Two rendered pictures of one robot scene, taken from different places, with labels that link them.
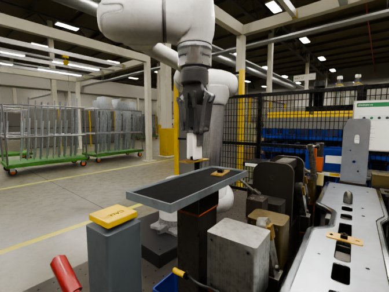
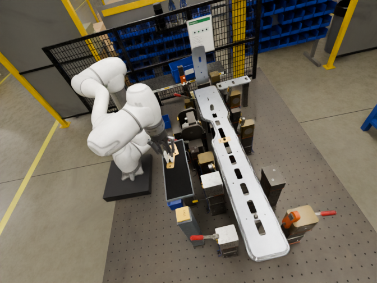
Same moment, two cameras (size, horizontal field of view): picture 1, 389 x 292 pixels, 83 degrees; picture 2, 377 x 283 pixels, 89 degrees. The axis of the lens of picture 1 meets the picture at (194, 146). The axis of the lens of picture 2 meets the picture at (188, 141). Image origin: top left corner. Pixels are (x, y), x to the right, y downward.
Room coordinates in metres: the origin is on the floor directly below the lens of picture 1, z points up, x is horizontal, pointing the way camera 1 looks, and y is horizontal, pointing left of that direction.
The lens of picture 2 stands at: (0.02, 0.24, 2.01)
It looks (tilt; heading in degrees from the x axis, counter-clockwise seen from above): 48 degrees down; 327
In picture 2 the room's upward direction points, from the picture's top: 17 degrees counter-clockwise
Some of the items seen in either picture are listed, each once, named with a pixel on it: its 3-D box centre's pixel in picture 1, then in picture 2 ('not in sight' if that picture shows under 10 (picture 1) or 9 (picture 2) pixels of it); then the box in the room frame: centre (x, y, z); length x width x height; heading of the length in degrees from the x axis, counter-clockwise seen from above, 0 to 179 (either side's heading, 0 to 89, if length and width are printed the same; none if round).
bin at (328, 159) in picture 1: (332, 158); (187, 68); (1.36, -0.87, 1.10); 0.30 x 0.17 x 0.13; 61
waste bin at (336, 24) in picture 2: not in sight; (345, 27); (0.77, -3.89, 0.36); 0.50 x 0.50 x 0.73
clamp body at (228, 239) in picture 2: not in sight; (225, 244); (0.21, 0.08, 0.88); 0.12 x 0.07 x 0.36; 54
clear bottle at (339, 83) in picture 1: (338, 91); (172, 10); (1.53, -0.99, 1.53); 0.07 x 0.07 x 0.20
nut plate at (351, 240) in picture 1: (344, 236); (224, 139); (0.58, -0.41, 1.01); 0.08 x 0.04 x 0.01; 54
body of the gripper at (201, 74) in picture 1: (194, 87); (159, 136); (0.60, 0.00, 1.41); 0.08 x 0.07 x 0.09; 43
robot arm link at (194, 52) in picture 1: (194, 58); (153, 124); (0.60, 0.00, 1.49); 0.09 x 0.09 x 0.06
